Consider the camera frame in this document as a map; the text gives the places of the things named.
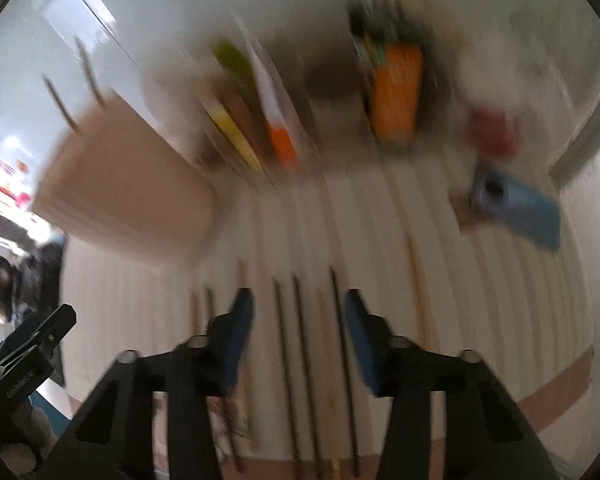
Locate orange packet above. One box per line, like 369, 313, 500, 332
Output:
370, 42, 425, 142

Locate blue smartphone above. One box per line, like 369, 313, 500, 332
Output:
470, 159, 562, 252

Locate red plastic bag item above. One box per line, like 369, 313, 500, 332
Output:
467, 107, 521, 160

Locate brown label card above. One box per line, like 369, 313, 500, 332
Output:
449, 192, 489, 231

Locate cream utensil holder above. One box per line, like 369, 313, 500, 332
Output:
32, 92, 216, 263

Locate light wooden chopstick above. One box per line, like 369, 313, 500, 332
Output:
234, 259, 257, 446
405, 236, 439, 351
316, 289, 341, 479

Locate clear plastic organizer tray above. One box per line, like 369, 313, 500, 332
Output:
184, 15, 451, 180

